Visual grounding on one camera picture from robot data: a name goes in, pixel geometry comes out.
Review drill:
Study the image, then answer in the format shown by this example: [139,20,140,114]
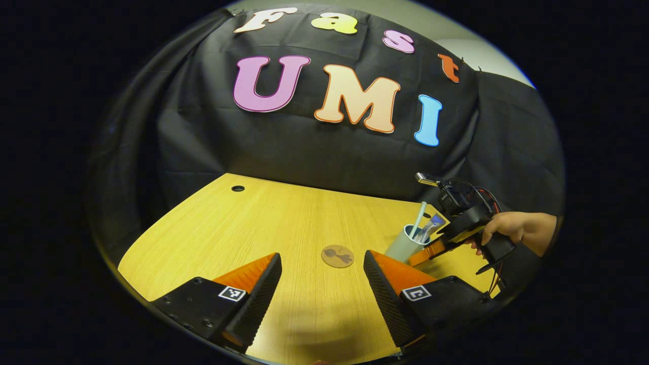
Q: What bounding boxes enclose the red and black cable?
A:
[474,185,503,297]

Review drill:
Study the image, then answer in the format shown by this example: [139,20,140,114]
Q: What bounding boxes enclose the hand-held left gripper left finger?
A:
[150,252,283,354]

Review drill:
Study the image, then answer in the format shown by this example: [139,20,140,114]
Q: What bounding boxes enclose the wooden desktop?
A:
[118,173,500,365]

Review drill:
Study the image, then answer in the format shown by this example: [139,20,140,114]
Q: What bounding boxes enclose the white toothpaste tube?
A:
[418,213,447,243]

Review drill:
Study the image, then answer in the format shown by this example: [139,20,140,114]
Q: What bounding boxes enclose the white toothbrush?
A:
[412,201,428,239]

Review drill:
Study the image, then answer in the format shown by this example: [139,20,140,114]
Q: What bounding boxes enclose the round brown coaster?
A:
[321,244,355,268]

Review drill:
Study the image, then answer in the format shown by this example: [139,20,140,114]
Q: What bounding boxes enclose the pale blue cup wooden handle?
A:
[384,225,431,263]

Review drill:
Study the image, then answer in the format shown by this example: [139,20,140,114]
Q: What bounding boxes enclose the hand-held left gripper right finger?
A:
[363,249,500,354]

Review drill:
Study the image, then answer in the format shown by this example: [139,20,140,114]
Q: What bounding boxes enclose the black backdrop cloth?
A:
[86,3,566,305]

